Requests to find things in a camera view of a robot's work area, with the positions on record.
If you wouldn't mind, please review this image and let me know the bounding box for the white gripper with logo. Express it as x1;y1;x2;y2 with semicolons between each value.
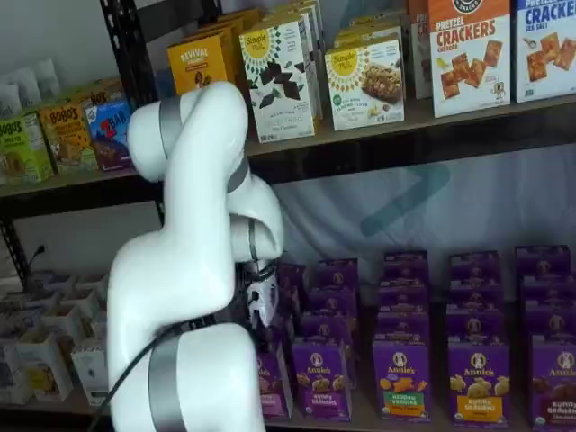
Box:
247;268;279;328

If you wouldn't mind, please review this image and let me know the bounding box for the purple Annie's box pink patch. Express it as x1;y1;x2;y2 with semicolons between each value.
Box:
276;285;302;317
276;262;311;293
268;310;297;348
256;340;294;419

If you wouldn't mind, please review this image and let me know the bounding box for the purple Annie's box violet patch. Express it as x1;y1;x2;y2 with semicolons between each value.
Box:
291;337;354;423
314;257;360;290
308;286;359;317
299;311;355;344

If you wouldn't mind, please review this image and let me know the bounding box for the purple Annie's box green patch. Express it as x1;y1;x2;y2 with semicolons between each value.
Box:
375;310;431;343
372;339;432;423
378;280;429;314
384;249;429;284

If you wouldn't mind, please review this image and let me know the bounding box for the white snack box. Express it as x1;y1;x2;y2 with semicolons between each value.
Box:
0;341;35;405
70;337;112;407
15;331;74;402

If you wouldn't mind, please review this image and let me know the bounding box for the Simple Mills chocolate thins box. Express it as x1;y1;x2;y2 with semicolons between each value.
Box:
278;0;326;41
263;7;323;122
238;20;316;144

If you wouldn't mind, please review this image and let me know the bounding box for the purple Annie's box orange patch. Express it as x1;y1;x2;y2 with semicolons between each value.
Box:
449;277;503;310
445;305;508;341
448;250;502;283
447;336;512;428

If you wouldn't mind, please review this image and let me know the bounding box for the blue Zbar box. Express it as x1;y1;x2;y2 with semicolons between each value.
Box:
85;98;137;172

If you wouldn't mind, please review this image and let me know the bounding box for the Simple Mills cookie box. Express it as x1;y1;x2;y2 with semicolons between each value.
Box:
324;39;406;131

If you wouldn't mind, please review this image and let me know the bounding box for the yellow Revival snack box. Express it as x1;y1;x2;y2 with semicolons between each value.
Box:
215;5;266;33
193;19;248;85
166;31;240;98

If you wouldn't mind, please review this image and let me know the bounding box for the yellow Bobo's box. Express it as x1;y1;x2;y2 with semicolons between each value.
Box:
38;101;99;176

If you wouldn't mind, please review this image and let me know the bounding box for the orange Bobo's box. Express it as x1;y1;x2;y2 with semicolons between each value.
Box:
74;78;126;108

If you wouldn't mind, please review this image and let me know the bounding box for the purple Annie's box maroon patch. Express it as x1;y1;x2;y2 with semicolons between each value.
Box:
524;305;576;339
529;335;576;428
515;244;572;280
521;275;576;310

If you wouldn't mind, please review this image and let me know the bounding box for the Simple Mills almond bars box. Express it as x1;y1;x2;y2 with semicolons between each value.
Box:
335;25;405;49
346;12;406;33

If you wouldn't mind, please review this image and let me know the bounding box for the green Bobo's box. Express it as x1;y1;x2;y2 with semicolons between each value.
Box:
0;112;54;186

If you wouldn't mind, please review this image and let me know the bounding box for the orange pretzel crackers cheddar box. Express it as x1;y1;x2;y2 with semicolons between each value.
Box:
427;0;513;119
407;0;434;101

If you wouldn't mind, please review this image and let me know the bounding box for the blue sea salt crackers box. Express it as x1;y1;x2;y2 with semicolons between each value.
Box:
515;0;576;104

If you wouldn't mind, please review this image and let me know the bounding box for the black metal shelving rack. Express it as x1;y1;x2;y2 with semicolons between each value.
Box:
245;92;576;432
0;0;167;424

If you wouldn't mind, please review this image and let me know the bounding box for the black power plug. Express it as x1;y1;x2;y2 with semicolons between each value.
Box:
29;244;49;272

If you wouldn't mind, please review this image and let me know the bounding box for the white backdrop with teal logo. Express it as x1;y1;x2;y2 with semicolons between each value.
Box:
269;143;576;311

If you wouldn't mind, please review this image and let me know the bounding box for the white snack pouch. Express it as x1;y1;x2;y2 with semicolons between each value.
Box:
0;67;42;116
33;58;62;99

